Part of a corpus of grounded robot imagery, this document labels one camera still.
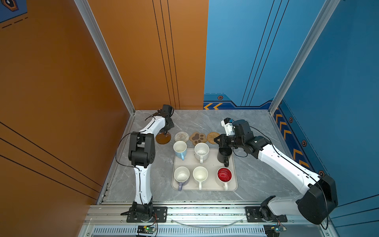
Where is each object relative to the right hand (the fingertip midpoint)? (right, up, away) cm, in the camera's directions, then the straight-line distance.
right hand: (213, 140), depth 78 cm
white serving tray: (-12, -19, 0) cm, 23 cm away
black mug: (+9, -11, +14) cm, 20 cm away
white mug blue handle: (-19, -7, +14) cm, 25 cm away
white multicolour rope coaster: (-19, 0, +27) cm, 33 cm away
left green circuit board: (-33, -43, -8) cm, 55 cm away
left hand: (-29, +8, +25) cm, 39 cm away
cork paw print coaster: (-8, -1, +24) cm, 25 cm away
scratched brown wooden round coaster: (-32, -2, +24) cm, 40 cm away
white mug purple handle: (-17, -21, +7) cm, 28 cm away
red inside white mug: (+8, -21, +7) cm, 23 cm away
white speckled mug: (-5, -10, +17) cm, 21 cm away
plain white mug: (-7, -21, +7) cm, 23 cm away
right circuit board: (+28, -43, -8) cm, 52 cm away
